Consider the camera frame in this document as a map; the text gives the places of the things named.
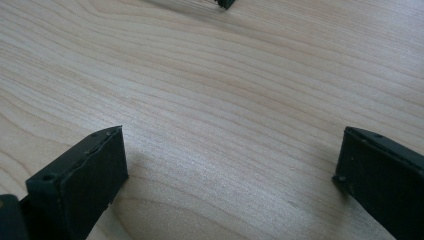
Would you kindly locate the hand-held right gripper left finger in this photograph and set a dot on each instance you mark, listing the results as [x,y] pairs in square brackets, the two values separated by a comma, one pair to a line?
[83,186]

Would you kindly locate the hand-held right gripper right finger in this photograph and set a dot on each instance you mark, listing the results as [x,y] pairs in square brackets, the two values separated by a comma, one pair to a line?
[383,176]

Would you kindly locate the dark green object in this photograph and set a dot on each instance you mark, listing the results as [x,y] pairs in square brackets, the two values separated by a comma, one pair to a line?
[226,3]

